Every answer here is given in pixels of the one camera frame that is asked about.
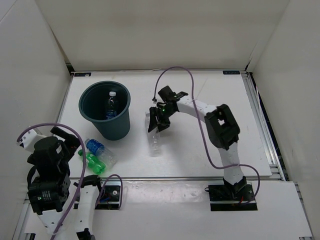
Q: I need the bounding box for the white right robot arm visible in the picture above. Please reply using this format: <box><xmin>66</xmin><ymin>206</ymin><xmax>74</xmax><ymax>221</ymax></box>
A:
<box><xmin>147</xmin><ymin>86</ymin><xmax>247</xmax><ymax>200</ymax></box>

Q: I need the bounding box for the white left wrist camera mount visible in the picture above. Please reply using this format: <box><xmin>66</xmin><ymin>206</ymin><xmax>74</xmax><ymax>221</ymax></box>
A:
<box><xmin>16</xmin><ymin>128</ymin><xmax>46</xmax><ymax>153</ymax></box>

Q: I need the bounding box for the dark teal plastic bin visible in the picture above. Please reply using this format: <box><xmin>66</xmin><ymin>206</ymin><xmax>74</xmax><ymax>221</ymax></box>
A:
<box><xmin>78</xmin><ymin>81</ymin><xmax>131</xmax><ymax>141</ymax></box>

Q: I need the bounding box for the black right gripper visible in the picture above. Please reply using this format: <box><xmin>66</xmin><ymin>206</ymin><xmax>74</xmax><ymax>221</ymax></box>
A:
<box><xmin>148</xmin><ymin>105</ymin><xmax>177</xmax><ymax>133</ymax></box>

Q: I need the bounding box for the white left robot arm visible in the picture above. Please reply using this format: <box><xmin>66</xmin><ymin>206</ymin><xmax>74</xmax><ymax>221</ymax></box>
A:
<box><xmin>17</xmin><ymin>123</ymin><xmax>105</xmax><ymax>240</ymax></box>

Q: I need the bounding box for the clear bottle blue Pocari label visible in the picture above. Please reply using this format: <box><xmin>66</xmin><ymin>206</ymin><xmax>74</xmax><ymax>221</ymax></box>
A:
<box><xmin>84</xmin><ymin>138</ymin><xmax>117</xmax><ymax>169</ymax></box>

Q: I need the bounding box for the green plastic soda bottle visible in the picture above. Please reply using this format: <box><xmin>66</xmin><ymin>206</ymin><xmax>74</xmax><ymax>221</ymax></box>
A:
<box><xmin>77</xmin><ymin>149</ymin><xmax>106</xmax><ymax>175</ymax></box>

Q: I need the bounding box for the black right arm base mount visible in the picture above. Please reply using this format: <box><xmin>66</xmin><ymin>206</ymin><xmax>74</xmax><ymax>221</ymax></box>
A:
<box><xmin>204</xmin><ymin>184</ymin><xmax>258</xmax><ymax>212</ymax></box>

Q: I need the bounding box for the clear bottle with blue label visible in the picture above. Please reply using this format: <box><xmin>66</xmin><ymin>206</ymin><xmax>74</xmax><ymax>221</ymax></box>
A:
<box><xmin>105</xmin><ymin>91</ymin><xmax>118</xmax><ymax>120</ymax></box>

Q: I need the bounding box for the clear unlabelled plastic bottle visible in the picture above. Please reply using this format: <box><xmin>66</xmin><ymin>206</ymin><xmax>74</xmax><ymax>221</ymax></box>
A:
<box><xmin>144</xmin><ymin>111</ymin><xmax>161</xmax><ymax>157</ymax></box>

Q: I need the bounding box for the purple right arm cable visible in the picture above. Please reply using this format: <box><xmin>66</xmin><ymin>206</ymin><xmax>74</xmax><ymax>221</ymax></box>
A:
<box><xmin>152</xmin><ymin>66</ymin><xmax>261</xmax><ymax>206</ymax></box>

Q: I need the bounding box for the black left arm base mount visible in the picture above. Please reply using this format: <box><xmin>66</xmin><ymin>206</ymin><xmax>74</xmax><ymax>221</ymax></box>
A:
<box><xmin>95</xmin><ymin>183</ymin><xmax>123</xmax><ymax>210</ymax></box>

